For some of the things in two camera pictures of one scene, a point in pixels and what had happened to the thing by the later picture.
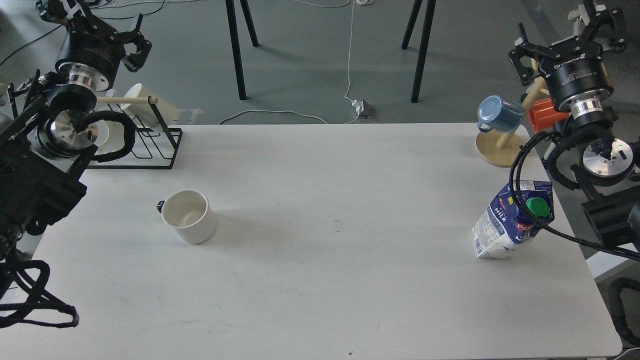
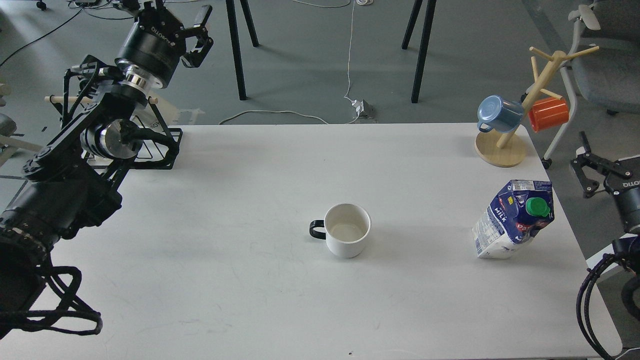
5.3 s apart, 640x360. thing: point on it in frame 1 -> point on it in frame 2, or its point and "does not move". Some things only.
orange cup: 543,115 does not move
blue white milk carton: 505,226 does not move
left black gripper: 91,51 -> 155,42
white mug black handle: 191,215 -> 347,227
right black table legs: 424,48 does not move
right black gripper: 574,67 -> 626,192
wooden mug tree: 500,149 does not move
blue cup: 501,116 does not move
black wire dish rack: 152,148 does not move
